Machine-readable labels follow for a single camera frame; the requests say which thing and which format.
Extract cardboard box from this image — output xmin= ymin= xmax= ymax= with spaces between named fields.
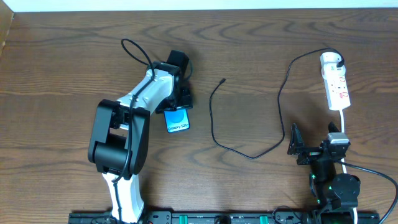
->
xmin=0 ymin=0 xmax=14 ymax=54

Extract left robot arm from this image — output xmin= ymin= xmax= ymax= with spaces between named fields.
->
xmin=88 ymin=60 xmax=193 ymax=223

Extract white power strip cord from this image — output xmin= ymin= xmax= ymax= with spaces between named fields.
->
xmin=338 ymin=108 xmax=359 ymax=224

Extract black USB charging cable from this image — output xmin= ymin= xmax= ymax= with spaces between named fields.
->
xmin=208 ymin=47 xmax=345 ymax=160

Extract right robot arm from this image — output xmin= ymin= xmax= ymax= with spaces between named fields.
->
xmin=287 ymin=123 xmax=360 ymax=223

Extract white USB charger plug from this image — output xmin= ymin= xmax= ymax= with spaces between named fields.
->
xmin=320 ymin=52 xmax=346 ymax=80

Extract black mounting rail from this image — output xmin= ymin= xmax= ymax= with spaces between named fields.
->
xmin=67 ymin=210 xmax=380 ymax=224

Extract white power strip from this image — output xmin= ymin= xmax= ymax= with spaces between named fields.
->
xmin=322 ymin=68 xmax=351 ymax=111

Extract blue Samsung Galaxy smartphone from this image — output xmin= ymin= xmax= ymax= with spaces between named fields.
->
xmin=164 ymin=109 xmax=190 ymax=133

